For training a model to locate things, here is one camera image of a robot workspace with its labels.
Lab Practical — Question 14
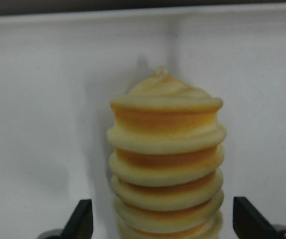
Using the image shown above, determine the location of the white rectangular tray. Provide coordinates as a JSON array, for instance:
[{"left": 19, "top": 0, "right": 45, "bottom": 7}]
[{"left": 0, "top": 3, "right": 286, "bottom": 239}]

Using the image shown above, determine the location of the yellow spiral bread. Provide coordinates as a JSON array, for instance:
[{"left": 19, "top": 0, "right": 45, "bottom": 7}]
[{"left": 107, "top": 68, "right": 227, "bottom": 239}]

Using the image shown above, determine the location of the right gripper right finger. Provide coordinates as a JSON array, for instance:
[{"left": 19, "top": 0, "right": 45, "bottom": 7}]
[{"left": 232, "top": 197, "right": 286, "bottom": 239}]

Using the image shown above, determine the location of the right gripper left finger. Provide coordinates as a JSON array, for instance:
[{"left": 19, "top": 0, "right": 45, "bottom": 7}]
[{"left": 39, "top": 199, "right": 94, "bottom": 239}]

